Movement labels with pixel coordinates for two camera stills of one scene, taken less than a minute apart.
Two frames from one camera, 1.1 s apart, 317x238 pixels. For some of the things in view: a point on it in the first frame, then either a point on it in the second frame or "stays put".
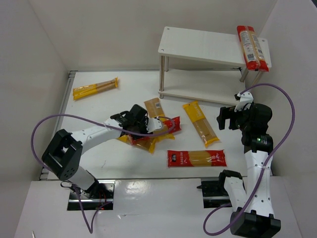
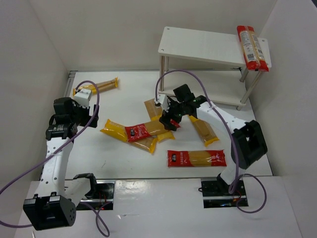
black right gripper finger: (230, 113) to (177, 120)
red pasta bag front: (196, 158) stays put
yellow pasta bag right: (195, 114) stays put
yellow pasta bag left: (146, 143) stays put
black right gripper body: (234, 119) to (167, 118)
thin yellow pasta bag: (81, 91) stays put
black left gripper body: (142, 129) to (92, 115)
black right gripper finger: (223, 116) to (165, 119)
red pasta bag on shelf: (254, 57) stays put
